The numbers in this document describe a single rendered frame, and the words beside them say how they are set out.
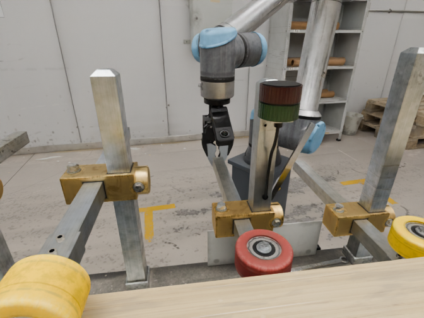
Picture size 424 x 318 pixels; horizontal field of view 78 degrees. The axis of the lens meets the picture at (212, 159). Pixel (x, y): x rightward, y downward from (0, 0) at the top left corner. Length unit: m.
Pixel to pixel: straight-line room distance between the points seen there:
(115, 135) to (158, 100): 2.74
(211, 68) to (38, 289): 0.55
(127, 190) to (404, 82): 0.50
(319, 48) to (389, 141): 0.67
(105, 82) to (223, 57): 0.34
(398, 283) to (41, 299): 0.38
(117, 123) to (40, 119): 2.99
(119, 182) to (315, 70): 0.91
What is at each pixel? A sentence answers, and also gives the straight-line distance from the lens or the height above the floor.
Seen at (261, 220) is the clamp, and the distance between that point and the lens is 0.53.
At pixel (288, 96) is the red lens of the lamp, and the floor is 1.10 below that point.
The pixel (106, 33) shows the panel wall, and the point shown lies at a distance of 3.11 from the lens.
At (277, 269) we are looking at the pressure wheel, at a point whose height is 0.91.
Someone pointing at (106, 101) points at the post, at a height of 1.09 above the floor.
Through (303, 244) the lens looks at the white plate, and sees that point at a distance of 0.68.
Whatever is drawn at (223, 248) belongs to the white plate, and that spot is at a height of 0.75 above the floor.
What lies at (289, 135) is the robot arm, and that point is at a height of 0.80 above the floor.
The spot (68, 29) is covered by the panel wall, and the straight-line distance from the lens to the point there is 3.17.
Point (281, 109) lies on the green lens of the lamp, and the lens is 0.38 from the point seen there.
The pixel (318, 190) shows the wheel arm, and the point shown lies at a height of 0.82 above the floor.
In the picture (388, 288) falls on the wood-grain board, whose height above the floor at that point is 0.90.
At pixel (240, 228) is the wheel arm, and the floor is 0.86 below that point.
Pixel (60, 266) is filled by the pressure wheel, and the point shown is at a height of 0.97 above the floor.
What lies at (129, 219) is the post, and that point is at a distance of 0.51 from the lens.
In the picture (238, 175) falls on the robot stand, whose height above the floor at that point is 0.53.
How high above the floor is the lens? 1.17
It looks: 25 degrees down
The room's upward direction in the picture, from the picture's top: straight up
